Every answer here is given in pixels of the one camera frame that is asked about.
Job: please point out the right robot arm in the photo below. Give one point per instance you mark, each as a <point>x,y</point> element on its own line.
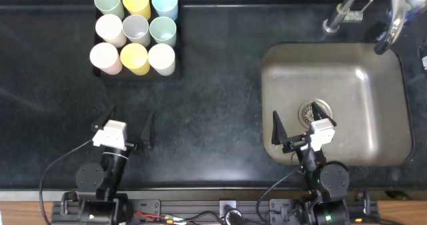
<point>333,178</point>

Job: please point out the black tray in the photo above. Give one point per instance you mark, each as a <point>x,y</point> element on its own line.
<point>179,61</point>

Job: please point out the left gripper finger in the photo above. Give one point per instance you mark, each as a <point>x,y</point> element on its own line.
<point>148,133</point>
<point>101,121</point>

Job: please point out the steel sink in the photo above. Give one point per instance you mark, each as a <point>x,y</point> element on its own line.
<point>367,118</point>

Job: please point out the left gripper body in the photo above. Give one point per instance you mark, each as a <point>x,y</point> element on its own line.
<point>135,147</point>

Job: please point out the white cup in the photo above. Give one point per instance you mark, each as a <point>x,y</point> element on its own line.
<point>161,56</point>
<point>109,27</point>

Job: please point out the pink cup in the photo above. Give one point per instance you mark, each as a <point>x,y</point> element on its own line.
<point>104,56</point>

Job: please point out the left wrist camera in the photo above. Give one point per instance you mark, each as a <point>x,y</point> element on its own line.
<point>111,135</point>

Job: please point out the steel tap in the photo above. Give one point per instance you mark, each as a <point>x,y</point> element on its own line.
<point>337,16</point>

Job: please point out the mounting rail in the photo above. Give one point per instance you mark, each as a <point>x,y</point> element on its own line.
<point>193,208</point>

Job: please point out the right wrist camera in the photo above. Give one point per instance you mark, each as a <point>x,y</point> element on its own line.
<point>321,135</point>

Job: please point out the blue cup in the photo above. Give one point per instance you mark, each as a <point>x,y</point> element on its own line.
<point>165,3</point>

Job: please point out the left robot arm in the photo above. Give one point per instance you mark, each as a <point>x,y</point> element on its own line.
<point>89,177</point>

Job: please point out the yellow cup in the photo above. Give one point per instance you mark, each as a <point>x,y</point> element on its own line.
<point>134,56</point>
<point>136,1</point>

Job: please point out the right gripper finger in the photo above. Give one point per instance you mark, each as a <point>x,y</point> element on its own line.
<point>318,113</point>
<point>278,133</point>

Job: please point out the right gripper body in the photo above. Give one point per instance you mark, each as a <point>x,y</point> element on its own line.
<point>295,142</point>

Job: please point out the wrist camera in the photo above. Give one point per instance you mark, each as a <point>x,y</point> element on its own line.
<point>111,135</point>
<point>321,135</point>

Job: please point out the grey cup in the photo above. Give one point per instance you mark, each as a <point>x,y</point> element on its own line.
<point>135,27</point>

